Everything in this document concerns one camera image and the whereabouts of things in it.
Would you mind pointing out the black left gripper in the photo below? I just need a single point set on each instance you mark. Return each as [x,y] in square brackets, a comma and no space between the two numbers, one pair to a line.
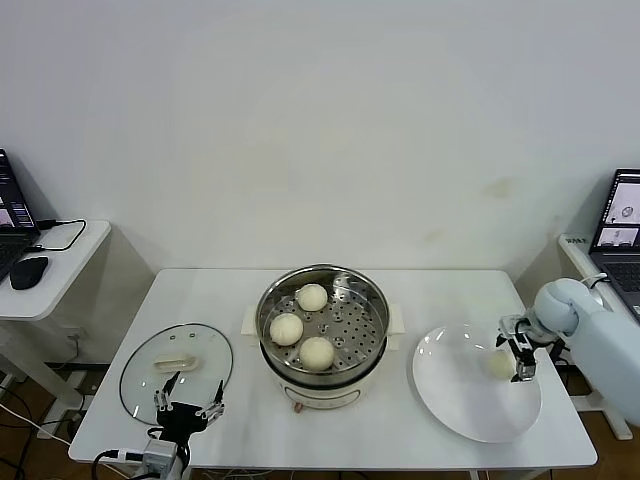
[180,420]

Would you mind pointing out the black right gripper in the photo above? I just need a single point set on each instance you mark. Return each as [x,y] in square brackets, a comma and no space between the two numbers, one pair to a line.
[522,350]

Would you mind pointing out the white steamed baozi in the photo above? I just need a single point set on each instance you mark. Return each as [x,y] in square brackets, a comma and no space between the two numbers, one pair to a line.
[499,365]
[316,352]
[312,297]
[286,329]

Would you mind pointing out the perforated stainless steamer basket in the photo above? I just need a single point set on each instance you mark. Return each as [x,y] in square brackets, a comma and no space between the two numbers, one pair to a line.
[355,320]

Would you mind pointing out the round white plate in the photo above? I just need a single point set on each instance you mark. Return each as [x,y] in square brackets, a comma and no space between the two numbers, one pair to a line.
[450,390]

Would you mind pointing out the grey laptop with bright windows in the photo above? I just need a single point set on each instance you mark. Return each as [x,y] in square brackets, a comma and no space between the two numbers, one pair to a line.
[620,270]

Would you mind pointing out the white side table with mouse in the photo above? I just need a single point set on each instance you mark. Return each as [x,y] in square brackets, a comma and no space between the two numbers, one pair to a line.
[65,280]

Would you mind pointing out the black computer mouse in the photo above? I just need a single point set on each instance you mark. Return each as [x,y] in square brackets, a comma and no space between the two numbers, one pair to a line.
[29,272]

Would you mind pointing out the black laptop with dark screen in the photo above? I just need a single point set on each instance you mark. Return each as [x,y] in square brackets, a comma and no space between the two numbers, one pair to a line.
[10,210]

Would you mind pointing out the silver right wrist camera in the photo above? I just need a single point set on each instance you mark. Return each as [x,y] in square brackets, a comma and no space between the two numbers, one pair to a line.
[515,326]

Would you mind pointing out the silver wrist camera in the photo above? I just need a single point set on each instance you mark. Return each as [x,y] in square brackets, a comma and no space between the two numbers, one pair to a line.
[515,326]
[160,454]

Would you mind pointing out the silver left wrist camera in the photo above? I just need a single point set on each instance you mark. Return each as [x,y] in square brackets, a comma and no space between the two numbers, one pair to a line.
[160,454]

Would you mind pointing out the white wall socket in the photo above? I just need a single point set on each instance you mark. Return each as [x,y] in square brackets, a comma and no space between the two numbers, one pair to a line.
[75,334]

